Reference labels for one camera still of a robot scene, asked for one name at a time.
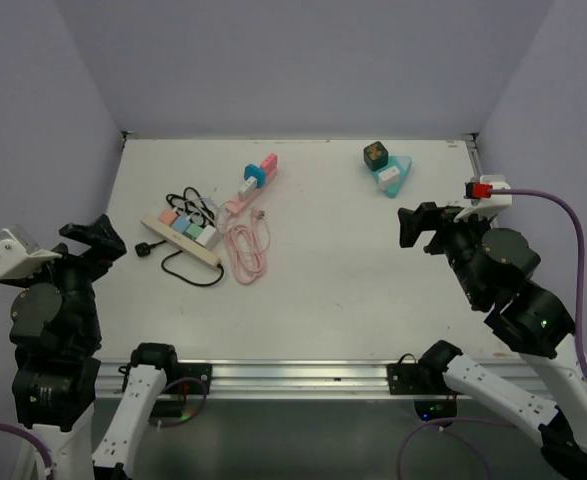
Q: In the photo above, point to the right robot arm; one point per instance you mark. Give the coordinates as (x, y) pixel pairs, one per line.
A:
(494, 267)

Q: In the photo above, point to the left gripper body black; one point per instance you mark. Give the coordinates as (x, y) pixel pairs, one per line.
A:
(73, 272)

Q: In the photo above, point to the pink adapter plug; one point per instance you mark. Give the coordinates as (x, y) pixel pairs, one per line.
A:
(269, 164)

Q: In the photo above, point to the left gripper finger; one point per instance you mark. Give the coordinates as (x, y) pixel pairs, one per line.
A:
(104, 243)
(84, 234)

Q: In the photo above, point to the blue charger plug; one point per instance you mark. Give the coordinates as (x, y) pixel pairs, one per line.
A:
(181, 224)

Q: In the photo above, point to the green charger plug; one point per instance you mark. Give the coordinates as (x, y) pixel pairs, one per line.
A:
(193, 231)

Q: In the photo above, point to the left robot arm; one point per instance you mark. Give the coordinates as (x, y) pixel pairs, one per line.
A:
(56, 334)

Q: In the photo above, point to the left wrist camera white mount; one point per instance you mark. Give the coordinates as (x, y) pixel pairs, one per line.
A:
(20, 254)

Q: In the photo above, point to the pink power strip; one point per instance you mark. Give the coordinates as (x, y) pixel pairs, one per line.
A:
(236, 206)

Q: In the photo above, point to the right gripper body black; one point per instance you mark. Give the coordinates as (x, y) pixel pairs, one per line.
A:
(459, 237)

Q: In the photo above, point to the aluminium front rail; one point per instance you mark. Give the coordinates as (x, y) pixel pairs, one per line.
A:
(312, 380)

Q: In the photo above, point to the white charger plug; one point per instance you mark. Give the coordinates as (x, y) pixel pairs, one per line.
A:
(209, 237)

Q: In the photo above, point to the pink charger plug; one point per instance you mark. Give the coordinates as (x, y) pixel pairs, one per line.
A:
(168, 217)

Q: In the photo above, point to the teal triangular power strip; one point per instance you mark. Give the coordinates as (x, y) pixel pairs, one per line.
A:
(404, 164)

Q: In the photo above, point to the white adapter plug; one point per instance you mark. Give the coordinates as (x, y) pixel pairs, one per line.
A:
(247, 188)

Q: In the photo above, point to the dark green cube socket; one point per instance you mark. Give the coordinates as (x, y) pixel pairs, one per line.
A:
(375, 156)

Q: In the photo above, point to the blue adapter plug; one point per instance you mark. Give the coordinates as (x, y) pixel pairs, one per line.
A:
(256, 172)

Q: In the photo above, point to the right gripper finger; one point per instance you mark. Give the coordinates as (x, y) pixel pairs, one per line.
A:
(426, 217)
(434, 246)

